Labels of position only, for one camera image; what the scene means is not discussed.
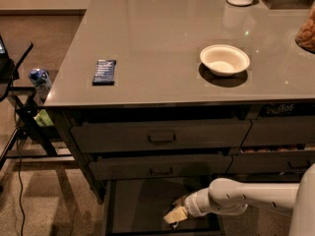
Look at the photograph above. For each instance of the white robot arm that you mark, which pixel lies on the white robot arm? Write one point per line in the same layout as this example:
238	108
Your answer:
228	197

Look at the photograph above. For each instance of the top right drawer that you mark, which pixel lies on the top right drawer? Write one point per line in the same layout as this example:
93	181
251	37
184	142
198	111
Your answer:
277	124

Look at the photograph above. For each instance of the green packet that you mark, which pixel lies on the green packet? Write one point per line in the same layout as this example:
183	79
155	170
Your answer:
42	119

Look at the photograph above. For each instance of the top left drawer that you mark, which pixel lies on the top left drawer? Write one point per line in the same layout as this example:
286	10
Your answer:
179	134

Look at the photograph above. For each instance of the middle right drawer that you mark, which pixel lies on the middle right drawer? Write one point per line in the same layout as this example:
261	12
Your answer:
272	162

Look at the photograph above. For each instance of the open bottom left drawer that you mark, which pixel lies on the open bottom left drawer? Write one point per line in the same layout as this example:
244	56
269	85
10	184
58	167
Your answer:
137	207

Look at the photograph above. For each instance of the blue rxbar snack bar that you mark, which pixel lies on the blue rxbar snack bar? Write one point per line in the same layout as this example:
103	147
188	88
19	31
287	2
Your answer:
104	74

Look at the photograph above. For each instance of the blue white bottle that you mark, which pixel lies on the blue white bottle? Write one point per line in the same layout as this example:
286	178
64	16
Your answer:
41	81

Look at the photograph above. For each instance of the jar of nuts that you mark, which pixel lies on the jar of nuts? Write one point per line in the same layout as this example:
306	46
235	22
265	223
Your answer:
305	38

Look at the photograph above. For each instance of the black rxbar chocolate bar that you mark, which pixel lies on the black rxbar chocolate bar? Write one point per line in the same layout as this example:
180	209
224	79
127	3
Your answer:
174	225

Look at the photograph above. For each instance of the middle left drawer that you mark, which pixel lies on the middle left drawer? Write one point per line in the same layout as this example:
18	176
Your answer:
159	166

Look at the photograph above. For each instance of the black side stand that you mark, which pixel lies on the black side stand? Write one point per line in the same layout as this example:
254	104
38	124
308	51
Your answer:
29	140

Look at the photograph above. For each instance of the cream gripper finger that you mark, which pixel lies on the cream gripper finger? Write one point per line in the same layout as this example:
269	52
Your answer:
178	203
177	214

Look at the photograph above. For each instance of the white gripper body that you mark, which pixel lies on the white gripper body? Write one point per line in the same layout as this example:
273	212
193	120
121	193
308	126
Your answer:
191	204

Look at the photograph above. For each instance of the white paper bowl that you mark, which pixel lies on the white paper bowl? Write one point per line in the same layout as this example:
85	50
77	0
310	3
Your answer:
224	60

